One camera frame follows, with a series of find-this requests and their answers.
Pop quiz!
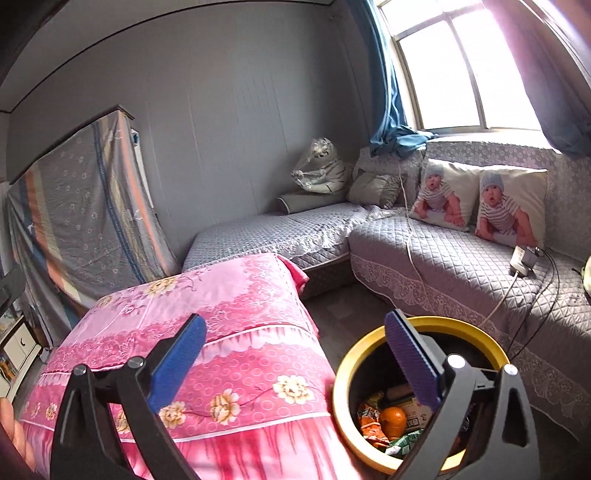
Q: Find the white charger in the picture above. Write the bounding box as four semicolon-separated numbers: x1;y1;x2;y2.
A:
510;246;544;278

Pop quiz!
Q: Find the pink floral cloth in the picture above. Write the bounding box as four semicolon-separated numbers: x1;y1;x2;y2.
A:
18;253;365;480

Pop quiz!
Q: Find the grey satin cushion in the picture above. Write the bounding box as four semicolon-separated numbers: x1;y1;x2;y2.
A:
347;161;408;209

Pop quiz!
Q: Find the orange candy wrapper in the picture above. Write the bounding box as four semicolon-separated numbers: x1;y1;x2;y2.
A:
358;392;389;449

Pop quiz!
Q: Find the white cabinet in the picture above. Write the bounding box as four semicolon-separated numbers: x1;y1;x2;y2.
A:
0;318;43;385

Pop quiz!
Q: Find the black cable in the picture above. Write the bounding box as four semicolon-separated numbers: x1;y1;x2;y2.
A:
512;251;562;361

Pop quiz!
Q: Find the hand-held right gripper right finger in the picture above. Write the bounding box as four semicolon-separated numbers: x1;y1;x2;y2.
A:
385;310;541;480

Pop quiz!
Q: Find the plush tiger in plastic bag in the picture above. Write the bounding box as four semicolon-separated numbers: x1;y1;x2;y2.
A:
291;137;352;195

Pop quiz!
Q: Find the blue curtain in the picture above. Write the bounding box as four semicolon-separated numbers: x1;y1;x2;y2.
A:
365;0;437;158

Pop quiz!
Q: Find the white cable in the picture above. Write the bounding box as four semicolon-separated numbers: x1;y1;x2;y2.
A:
396;157;519;325

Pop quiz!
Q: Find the grey quilted sofa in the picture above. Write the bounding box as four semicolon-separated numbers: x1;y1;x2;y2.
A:
182;138;591;445

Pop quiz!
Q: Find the grey bolster pillow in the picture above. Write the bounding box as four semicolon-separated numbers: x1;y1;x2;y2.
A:
277;191;350;216

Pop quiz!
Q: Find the window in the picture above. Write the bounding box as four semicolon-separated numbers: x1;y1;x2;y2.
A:
379;0;551;133

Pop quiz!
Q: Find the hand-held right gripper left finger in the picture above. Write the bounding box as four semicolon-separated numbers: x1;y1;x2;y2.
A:
50;314;207;480

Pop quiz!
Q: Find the baby print pillow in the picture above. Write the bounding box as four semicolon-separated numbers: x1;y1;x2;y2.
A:
475;168;549;251
410;158;481;232

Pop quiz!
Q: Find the orange fruit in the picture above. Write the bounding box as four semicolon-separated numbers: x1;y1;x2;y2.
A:
379;406;408;441

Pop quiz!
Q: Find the striped grey cloth cover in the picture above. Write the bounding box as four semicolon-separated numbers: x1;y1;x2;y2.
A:
7;107;182;325

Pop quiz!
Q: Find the small white box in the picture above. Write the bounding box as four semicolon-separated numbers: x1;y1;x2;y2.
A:
385;383;433;431

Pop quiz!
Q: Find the person's left hand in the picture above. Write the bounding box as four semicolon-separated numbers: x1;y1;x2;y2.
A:
0;398;36;472

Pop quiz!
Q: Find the purple curtain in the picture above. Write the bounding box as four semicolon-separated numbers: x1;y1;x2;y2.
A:
480;0;591;158

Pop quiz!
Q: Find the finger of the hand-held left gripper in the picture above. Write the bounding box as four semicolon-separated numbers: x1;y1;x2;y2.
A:
0;264;27;311

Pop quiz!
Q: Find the green and white milk carton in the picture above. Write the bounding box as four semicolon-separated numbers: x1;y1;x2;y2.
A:
387;429;424;457

